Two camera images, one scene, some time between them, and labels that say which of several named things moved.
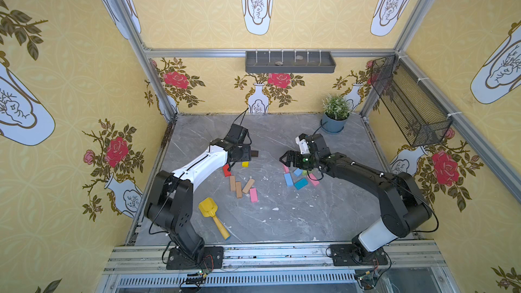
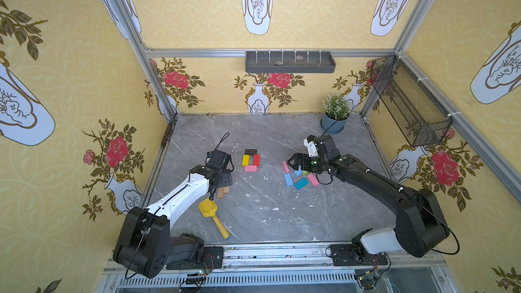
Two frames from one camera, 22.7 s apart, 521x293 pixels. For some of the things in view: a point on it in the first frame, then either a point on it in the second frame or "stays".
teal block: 301,183 stays
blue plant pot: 330,125 stays
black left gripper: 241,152 → 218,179
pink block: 254,194 → 251,168
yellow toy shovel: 208,207 stays
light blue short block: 298,171 stays
